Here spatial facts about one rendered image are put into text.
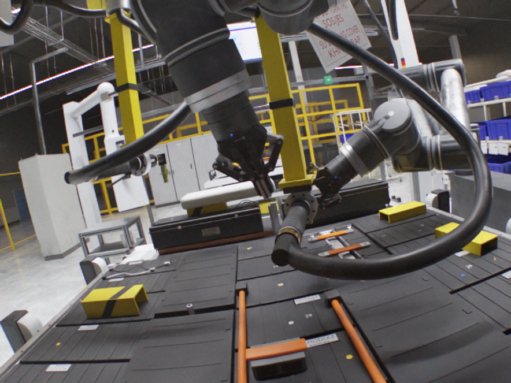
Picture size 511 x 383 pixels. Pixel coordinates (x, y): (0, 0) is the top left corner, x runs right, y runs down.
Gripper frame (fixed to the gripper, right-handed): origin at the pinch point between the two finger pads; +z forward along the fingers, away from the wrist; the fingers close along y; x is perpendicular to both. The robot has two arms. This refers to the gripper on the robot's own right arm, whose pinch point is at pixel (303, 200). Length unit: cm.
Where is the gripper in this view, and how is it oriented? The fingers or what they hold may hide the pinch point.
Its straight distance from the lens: 84.4
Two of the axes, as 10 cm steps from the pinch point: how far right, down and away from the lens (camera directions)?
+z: -7.5, 6.1, 2.7
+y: 6.4, 7.7, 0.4
